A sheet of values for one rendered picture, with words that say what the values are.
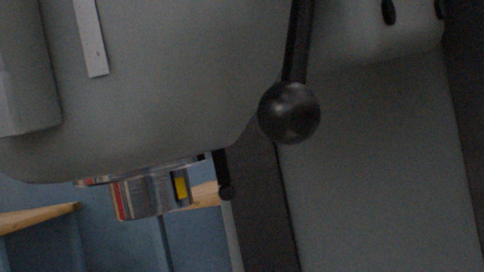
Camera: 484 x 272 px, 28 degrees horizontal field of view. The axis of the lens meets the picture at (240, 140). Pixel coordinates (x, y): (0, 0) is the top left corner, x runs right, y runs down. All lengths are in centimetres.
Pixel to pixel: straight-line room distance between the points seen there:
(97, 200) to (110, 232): 20
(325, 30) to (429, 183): 31
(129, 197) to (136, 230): 515
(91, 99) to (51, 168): 5
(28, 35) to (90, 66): 3
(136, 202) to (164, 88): 10
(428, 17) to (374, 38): 12
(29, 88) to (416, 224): 52
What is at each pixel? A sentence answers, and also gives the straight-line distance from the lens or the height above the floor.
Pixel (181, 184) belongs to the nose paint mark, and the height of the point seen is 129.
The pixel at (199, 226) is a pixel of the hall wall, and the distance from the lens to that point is 547.
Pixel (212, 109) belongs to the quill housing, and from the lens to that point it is 49.
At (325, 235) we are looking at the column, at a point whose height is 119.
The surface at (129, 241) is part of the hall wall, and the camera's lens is 574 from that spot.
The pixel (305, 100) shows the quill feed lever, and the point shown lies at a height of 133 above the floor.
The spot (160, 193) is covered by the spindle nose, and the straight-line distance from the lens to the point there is 54.
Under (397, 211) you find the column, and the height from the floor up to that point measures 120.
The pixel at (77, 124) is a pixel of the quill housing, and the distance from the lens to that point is 47.
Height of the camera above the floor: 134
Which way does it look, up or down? 3 degrees down
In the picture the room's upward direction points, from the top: 12 degrees counter-clockwise
